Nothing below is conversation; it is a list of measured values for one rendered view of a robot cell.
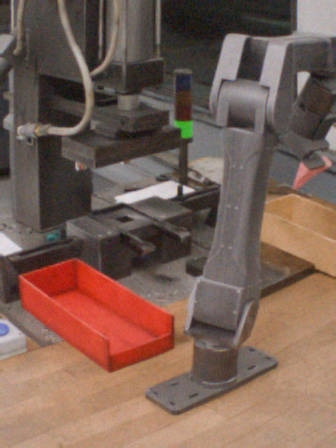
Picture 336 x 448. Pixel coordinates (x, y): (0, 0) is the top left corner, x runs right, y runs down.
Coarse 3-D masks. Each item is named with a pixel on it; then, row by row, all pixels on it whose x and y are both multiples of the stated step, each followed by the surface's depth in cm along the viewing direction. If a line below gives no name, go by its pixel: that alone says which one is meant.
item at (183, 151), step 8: (176, 72) 159; (184, 72) 158; (192, 72) 160; (192, 136) 165; (184, 144) 165; (184, 152) 166; (184, 160) 166; (184, 168) 167; (184, 176) 168; (184, 184) 168
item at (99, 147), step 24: (72, 96) 149; (96, 96) 147; (120, 96) 133; (96, 120) 136; (120, 120) 131; (144, 120) 130; (168, 120) 134; (72, 144) 132; (96, 144) 129; (120, 144) 130; (144, 144) 133; (168, 144) 136; (96, 168) 128
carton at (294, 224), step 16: (272, 208) 154; (288, 208) 157; (304, 208) 155; (320, 208) 152; (272, 224) 147; (288, 224) 144; (304, 224) 156; (320, 224) 153; (272, 240) 148; (288, 240) 145; (304, 240) 141; (320, 240) 138; (304, 256) 142; (320, 256) 139
